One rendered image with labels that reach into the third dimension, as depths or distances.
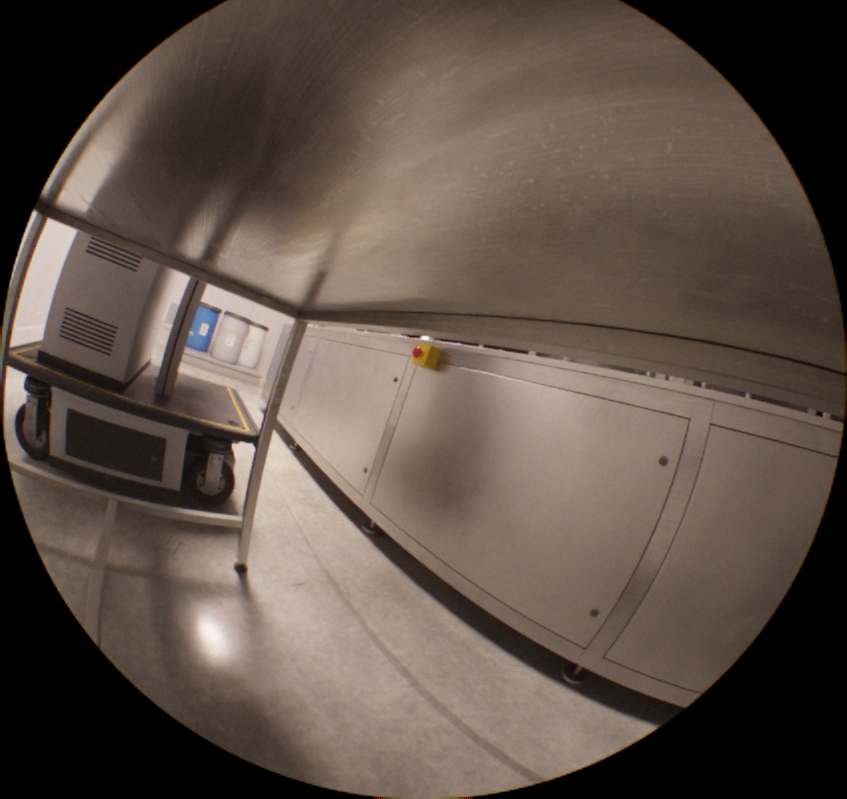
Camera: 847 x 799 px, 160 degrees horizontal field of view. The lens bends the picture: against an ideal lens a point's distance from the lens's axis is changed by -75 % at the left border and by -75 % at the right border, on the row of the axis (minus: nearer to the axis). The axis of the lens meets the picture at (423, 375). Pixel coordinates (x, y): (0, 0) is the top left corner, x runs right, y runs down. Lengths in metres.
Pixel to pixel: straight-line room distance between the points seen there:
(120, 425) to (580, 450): 1.19
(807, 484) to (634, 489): 0.44
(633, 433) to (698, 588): 0.40
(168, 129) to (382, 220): 0.14
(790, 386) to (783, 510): 0.59
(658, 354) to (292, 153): 0.23
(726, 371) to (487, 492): 0.72
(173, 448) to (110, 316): 0.42
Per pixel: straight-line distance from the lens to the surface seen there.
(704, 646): 0.86
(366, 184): 0.15
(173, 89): 0.17
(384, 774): 0.65
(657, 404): 0.74
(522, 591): 0.84
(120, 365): 1.01
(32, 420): 1.18
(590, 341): 0.22
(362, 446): 1.25
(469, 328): 0.27
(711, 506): 0.74
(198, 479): 1.12
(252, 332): 4.40
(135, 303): 0.99
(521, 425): 0.81
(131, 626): 0.75
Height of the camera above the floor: 0.61
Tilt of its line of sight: 4 degrees up
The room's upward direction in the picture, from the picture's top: 19 degrees clockwise
